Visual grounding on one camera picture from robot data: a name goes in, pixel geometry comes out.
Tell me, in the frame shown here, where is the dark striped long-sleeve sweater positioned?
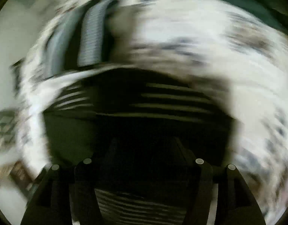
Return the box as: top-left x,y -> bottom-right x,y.
43,69 -> 233,224

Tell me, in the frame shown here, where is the green storage shelf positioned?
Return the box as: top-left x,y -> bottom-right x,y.
0,109 -> 17,153

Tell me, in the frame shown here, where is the folded black grey striped garment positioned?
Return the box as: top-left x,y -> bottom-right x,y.
43,0 -> 118,78

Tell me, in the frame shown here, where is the floral bed quilt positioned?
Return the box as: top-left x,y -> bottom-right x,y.
17,0 -> 288,224

